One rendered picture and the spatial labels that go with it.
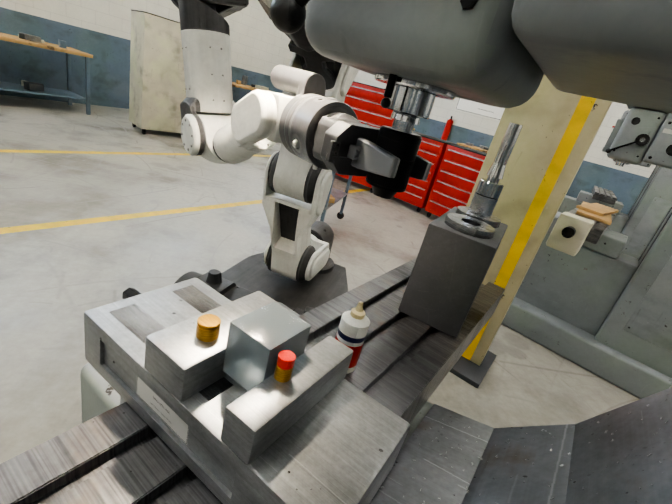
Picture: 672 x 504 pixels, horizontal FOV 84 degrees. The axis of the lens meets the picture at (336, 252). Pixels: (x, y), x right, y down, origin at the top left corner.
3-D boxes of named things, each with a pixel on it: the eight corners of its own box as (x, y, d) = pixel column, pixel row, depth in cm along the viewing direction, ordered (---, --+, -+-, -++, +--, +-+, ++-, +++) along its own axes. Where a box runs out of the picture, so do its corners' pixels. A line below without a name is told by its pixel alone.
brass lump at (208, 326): (190, 333, 37) (192, 318, 36) (209, 325, 38) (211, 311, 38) (205, 345, 36) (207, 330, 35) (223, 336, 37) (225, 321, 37)
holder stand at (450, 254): (396, 310, 73) (430, 215, 65) (427, 277, 92) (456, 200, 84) (456, 339, 69) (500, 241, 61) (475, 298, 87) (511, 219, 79)
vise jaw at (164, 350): (142, 368, 36) (144, 335, 35) (254, 315, 49) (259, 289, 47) (180, 404, 34) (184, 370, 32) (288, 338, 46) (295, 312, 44)
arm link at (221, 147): (233, 154, 62) (195, 172, 77) (286, 153, 69) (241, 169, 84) (222, 88, 61) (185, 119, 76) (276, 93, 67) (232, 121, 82)
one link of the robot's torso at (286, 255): (277, 253, 152) (282, 142, 122) (322, 270, 148) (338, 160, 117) (257, 276, 140) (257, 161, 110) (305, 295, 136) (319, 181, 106)
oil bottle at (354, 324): (322, 363, 54) (341, 299, 50) (338, 351, 57) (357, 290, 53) (344, 379, 52) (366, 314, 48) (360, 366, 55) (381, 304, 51)
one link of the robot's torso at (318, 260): (282, 253, 158) (288, 224, 153) (326, 269, 154) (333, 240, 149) (258, 270, 140) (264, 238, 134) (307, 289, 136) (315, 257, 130)
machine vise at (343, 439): (83, 359, 44) (80, 279, 40) (192, 315, 57) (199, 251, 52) (309, 599, 29) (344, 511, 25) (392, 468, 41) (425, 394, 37)
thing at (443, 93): (358, 74, 37) (360, 65, 37) (397, 87, 44) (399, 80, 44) (436, 92, 33) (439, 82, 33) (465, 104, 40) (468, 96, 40)
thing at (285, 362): (269, 375, 34) (274, 354, 33) (281, 367, 35) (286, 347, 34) (282, 385, 33) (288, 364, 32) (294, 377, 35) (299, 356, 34)
